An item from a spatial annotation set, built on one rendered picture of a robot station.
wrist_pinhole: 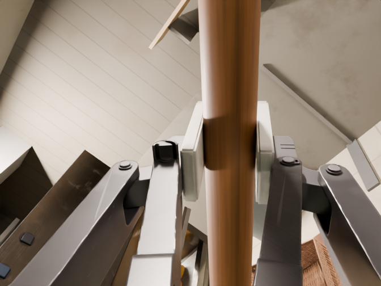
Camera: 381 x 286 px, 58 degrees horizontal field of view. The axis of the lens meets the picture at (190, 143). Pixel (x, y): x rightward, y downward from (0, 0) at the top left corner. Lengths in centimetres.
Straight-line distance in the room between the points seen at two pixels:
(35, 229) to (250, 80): 154
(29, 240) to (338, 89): 304
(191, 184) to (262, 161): 4
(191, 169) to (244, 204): 5
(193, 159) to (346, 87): 359
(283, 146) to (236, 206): 5
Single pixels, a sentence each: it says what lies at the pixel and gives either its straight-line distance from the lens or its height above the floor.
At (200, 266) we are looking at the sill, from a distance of 211.
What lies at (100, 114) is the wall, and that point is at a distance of 413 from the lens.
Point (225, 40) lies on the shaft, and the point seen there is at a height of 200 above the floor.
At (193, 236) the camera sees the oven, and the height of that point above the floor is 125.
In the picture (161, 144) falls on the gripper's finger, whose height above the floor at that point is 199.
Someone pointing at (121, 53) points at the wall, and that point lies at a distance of 377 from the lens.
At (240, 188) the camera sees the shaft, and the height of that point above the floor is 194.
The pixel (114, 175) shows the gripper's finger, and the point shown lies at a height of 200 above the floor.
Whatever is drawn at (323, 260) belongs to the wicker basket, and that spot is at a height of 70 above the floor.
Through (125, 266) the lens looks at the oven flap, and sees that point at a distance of 181.
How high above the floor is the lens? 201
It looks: 11 degrees down
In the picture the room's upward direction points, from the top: 53 degrees counter-clockwise
